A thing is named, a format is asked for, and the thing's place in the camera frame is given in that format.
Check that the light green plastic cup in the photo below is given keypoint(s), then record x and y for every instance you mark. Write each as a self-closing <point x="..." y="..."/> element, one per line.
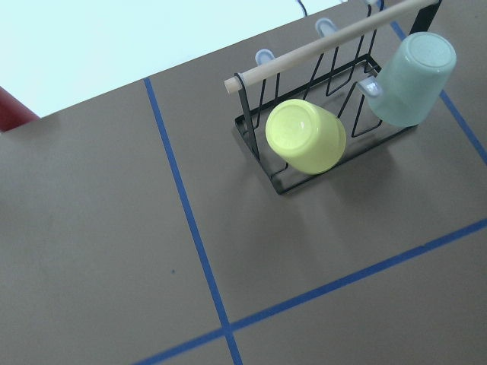
<point x="412" y="80"/>

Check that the black wire cup rack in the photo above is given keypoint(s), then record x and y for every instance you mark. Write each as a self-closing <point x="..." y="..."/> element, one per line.
<point x="329" y="80"/>

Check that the yellow plastic cup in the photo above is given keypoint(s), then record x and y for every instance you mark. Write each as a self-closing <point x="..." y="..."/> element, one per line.
<point x="306" y="136"/>

